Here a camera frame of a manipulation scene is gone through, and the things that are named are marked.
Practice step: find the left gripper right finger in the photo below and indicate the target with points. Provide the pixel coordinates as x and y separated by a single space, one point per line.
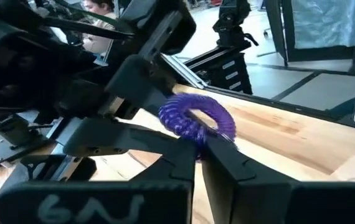
258 199

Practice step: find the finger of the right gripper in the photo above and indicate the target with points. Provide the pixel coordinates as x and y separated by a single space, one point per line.
118 137
140 81

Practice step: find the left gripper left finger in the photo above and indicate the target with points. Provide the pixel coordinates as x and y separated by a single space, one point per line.
102 202

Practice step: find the purple coil wristband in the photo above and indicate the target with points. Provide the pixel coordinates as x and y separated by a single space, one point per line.
177 121

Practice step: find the person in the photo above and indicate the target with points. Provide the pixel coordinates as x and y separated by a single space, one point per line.
98 25

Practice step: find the translucent plastic curtain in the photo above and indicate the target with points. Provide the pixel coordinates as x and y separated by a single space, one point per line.
333 21

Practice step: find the silver aluminium rail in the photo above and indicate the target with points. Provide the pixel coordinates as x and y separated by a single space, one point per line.
183 71

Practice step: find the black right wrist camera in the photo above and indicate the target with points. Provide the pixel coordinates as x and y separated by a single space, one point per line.
165 25

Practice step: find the black partition frame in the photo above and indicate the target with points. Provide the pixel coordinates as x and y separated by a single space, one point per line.
277 31

